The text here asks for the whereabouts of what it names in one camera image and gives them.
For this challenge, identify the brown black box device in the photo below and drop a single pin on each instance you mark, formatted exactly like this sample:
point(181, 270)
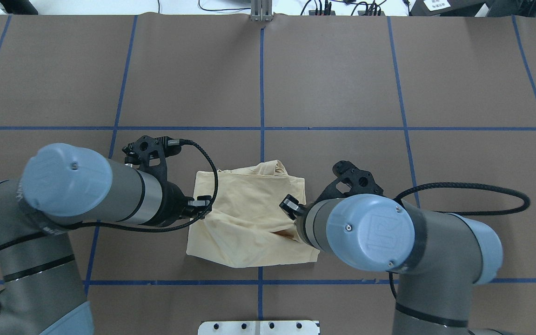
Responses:
point(445, 8)

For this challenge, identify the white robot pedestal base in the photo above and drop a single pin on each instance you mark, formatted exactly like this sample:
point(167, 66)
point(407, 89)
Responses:
point(270, 327)

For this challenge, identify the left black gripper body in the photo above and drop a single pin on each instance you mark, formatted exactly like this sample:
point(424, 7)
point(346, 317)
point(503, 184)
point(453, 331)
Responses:
point(173, 203)

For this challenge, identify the orange black electronics board far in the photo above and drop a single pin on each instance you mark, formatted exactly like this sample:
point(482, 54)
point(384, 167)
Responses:
point(322, 8)

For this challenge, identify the orange black electronics board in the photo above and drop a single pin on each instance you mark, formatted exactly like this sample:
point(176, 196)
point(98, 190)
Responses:
point(322, 8)
point(373, 8)

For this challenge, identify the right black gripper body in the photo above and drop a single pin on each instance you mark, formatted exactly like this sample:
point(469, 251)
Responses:
point(289, 204)

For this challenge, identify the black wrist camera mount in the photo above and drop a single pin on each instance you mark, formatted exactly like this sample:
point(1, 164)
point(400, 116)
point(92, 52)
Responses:
point(350, 180)

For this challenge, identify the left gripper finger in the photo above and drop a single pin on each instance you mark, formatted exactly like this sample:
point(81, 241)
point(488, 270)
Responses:
point(199, 212)
point(200, 201)

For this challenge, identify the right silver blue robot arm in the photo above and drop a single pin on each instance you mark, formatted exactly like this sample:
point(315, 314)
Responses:
point(439, 257)

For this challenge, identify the orange black electronics board near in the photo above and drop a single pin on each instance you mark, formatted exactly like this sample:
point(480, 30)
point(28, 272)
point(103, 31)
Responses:
point(373, 8)

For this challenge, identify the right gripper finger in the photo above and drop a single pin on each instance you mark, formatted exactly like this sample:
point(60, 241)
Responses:
point(292, 207)

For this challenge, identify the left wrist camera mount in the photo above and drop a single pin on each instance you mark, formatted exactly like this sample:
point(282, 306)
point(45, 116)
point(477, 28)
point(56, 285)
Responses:
point(149, 154)

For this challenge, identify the cream long-sleeve graphic shirt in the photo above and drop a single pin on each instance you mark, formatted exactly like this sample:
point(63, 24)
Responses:
point(246, 226)

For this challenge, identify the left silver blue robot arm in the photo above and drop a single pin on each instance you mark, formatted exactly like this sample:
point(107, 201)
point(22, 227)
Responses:
point(64, 188)

